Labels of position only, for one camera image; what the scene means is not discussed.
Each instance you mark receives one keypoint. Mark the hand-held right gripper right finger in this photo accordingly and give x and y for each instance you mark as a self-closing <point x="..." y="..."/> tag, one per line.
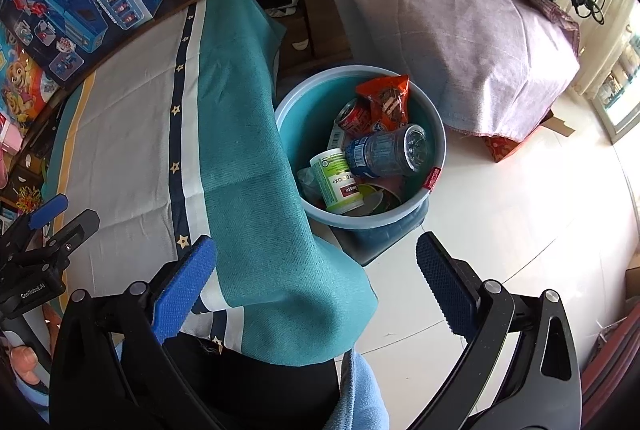
<point x="447" y="290"/>

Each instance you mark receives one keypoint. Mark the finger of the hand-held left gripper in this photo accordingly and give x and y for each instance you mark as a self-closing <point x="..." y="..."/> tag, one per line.
<point x="47" y="210"/>
<point x="75" y="230"/>

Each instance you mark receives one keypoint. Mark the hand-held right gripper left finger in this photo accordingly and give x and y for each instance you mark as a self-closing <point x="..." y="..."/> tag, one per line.
<point x="182" y="295"/>

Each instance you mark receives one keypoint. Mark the clear bottle blue label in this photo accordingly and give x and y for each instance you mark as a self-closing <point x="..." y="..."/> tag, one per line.
<point x="385" y="150"/>

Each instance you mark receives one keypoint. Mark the white bottle green label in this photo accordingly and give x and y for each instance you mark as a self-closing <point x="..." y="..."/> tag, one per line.
<point x="335" y="180"/>

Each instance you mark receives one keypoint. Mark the red cola can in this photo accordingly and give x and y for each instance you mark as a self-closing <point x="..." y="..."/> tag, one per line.
<point x="352" y="115"/>

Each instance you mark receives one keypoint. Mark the orange snack wrapper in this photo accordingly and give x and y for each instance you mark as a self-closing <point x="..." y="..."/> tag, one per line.
<point x="385" y="100"/>

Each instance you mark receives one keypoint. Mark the blue plastic bucket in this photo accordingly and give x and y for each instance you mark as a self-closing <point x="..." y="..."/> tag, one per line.
<point x="302" y="110"/>

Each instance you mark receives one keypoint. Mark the person's left hand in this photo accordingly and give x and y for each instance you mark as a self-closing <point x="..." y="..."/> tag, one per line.
<point x="27" y="362"/>

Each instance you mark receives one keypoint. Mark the multicoloured toy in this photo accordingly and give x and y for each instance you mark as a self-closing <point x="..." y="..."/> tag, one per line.
<point x="29" y="200"/>

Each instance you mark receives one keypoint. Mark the pink toy box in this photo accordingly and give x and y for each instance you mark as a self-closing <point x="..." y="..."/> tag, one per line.
<point x="10" y="143"/>

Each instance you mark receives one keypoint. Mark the colourful cartoon puppy box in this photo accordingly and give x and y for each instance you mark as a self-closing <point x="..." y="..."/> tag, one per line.
<point x="25" y="85"/>

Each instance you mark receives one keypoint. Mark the light blue towel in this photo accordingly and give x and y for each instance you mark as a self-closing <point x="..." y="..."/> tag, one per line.
<point x="357" y="395"/>

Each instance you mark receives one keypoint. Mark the teal printed tablecloth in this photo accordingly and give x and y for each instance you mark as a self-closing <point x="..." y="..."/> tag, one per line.
<point x="240" y="160"/>

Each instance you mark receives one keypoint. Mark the red patterned box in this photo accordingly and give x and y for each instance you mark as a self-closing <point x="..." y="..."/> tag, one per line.
<point x="500" y="149"/>

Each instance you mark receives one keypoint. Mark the brown cardboard piece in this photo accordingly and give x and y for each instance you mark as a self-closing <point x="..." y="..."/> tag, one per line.
<point x="559" y="123"/>

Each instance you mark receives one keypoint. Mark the glass door frame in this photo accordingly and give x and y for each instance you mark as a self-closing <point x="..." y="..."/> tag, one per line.
<point x="620" y="85"/>

